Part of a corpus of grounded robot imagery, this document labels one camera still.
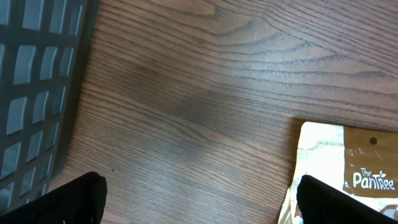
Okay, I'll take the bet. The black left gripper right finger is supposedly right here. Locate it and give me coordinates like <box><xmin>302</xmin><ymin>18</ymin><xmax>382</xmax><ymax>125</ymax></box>
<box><xmin>297</xmin><ymin>175</ymin><xmax>397</xmax><ymax>224</ymax></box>

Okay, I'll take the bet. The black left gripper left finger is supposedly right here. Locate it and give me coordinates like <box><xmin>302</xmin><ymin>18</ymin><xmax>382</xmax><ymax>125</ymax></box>
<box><xmin>1</xmin><ymin>172</ymin><xmax>107</xmax><ymax>224</ymax></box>

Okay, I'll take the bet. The grey plastic mesh basket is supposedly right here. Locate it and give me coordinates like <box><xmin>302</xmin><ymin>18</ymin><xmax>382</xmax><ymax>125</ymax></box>
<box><xmin>1</xmin><ymin>0</ymin><xmax>99</xmax><ymax>213</ymax></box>

